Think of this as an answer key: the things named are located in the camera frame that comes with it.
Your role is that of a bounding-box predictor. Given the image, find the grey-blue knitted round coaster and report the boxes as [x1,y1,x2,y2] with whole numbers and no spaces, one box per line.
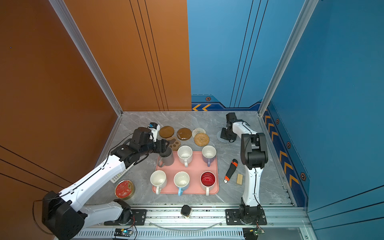
[217,131,233,143]

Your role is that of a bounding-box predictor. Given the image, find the woven rattan round coaster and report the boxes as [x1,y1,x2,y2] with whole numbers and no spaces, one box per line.
[194,133,210,147]

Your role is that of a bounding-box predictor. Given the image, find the plain brown round coaster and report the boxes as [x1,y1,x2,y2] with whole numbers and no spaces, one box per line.
[159,126,175,139]

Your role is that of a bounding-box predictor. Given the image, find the grey mug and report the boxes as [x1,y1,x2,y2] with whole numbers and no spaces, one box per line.
[157,147,175,168]

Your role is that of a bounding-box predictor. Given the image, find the white embroidered round coaster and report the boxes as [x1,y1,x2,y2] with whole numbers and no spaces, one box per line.
[192,128,206,138]

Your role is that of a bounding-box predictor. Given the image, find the cork paw-shaped coaster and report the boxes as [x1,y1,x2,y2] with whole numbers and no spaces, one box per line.
[167,137,181,151]

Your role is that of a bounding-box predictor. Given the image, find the brown coaster with scratches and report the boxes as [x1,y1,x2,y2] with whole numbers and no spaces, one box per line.
[177,128,192,141]

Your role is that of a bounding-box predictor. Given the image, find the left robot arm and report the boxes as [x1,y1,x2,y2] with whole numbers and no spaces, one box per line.
[42,123,169,240]

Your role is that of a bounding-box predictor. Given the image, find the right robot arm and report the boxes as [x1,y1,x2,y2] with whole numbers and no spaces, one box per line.
[220,113,269,226]

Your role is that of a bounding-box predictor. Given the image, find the purple mug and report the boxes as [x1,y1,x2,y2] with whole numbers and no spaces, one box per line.
[202,145,217,167]

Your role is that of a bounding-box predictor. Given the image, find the white mug front left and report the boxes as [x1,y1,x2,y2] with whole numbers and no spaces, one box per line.
[150,170,168,195]

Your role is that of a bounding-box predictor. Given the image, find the white mug back middle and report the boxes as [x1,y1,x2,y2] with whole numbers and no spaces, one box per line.
[178,146,193,168]

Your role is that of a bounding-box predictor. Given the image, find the small wooden block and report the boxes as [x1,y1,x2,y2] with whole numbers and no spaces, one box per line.
[236,174,244,185]

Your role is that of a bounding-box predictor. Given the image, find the red round tin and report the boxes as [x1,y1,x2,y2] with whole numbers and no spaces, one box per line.
[115,180,136,200]

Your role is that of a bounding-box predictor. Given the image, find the pink plastic tray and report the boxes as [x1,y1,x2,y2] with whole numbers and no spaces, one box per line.
[151,151,219,196]

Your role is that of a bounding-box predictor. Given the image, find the red mug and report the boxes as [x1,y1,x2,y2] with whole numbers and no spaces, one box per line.
[200,171,216,196]

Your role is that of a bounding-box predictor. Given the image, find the left circuit board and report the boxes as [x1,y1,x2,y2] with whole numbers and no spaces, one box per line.
[114,228,135,240]

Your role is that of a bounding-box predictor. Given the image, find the circuit board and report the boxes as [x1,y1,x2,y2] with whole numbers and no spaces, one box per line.
[243,228,265,240]
[114,228,135,240]

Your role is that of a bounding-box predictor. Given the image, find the right circuit board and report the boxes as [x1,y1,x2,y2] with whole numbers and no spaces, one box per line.
[243,228,265,240]

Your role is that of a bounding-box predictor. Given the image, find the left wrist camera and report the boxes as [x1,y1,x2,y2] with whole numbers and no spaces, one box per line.
[148,122,160,142]

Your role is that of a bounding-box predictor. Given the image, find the white mug blue handle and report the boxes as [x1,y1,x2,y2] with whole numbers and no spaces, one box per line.
[174,172,190,197]

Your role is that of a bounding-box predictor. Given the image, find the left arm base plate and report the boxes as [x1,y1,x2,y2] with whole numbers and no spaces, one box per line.
[104,209,147,226]

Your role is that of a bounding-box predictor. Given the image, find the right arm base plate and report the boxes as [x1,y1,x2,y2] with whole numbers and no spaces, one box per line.
[225,209,268,226]

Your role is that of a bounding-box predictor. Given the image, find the aluminium front rail frame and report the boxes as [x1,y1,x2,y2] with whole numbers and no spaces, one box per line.
[74,205,317,240]

